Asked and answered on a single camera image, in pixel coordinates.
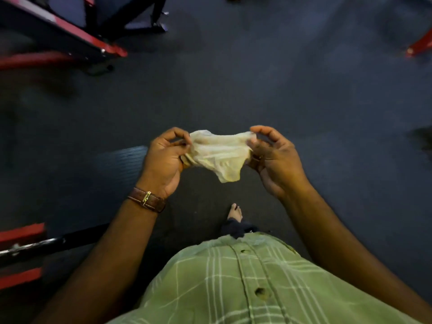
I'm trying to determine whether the black ribbed rubber mat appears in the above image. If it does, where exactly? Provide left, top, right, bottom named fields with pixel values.
left=96, top=146, right=149, bottom=186

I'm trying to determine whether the person's right hand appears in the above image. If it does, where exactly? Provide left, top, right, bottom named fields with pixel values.
left=246, top=125, right=313, bottom=201

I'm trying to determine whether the red metal frame leg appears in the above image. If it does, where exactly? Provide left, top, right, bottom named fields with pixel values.
left=406, top=28, right=432, bottom=58

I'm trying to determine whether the person's left forearm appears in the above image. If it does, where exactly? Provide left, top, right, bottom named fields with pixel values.
left=32, top=198, right=163, bottom=324

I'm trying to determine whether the dark trouser leg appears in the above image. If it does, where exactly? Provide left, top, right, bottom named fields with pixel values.
left=221, top=219, right=260, bottom=240

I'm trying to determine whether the black metal stand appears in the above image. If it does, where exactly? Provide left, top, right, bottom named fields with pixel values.
left=97, top=0, right=169, bottom=40

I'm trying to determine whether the person's bare foot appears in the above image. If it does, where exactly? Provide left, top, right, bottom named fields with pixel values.
left=227, top=203, right=243, bottom=223

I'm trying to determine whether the red and black weight bench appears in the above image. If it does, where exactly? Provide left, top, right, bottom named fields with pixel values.
left=0, top=222, right=110, bottom=291

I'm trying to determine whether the red and black machine frame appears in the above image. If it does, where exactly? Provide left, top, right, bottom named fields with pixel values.
left=0, top=0, right=128, bottom=70

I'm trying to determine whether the thin translucent cream cloth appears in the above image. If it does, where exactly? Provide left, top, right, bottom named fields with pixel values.
left=181, top=130, right=258, bottom=183

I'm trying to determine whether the brown leather wristwatch strap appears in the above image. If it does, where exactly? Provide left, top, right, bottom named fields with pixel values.
left=127, top=187, right=167, bottom=214

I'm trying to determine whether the person's right forearm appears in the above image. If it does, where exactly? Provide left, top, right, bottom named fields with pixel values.
left=281, top=184, right=432, bottom=324

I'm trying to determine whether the person's left hand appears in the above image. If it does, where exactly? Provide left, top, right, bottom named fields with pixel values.
left=136, top=127, right=194, bottom=200

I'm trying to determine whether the green plaid shirt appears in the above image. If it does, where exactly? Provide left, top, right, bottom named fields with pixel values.
left=106, top=232, right=423, bottom=324

